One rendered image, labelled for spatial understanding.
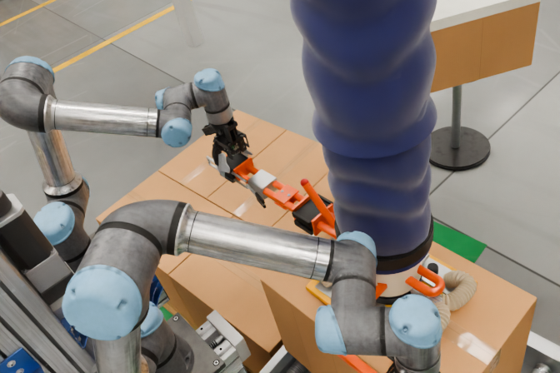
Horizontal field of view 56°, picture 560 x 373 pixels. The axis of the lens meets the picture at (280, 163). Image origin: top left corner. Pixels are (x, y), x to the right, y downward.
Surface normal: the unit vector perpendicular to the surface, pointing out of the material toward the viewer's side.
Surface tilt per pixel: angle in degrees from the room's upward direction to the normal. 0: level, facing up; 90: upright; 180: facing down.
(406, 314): 0
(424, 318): 0
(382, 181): 104
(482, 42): 90
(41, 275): 90
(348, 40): 73
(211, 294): 0
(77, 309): 83
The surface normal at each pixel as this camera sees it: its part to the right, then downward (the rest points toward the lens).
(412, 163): 0.55, 0.22
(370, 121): -0.10, 0.68
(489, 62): 0.19, 0.62
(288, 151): -0.19, -0.74
